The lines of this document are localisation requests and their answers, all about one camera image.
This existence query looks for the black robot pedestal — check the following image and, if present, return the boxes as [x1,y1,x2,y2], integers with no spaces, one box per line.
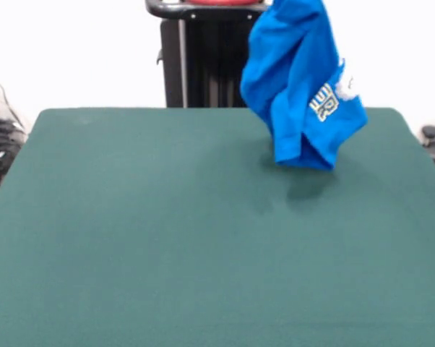
[145,0,272,108]

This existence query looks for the dark green table cloth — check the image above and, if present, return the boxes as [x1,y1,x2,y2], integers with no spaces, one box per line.
[0,106,435,347]

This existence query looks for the black office chair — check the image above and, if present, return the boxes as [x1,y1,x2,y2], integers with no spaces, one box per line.
[421,124,435,181]

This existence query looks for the blue printed T-shirt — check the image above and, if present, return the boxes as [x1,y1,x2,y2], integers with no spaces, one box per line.
[238,0,369,171]

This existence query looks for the black cable tangle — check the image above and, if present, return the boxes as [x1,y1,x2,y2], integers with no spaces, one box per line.
[0,67,29,191]

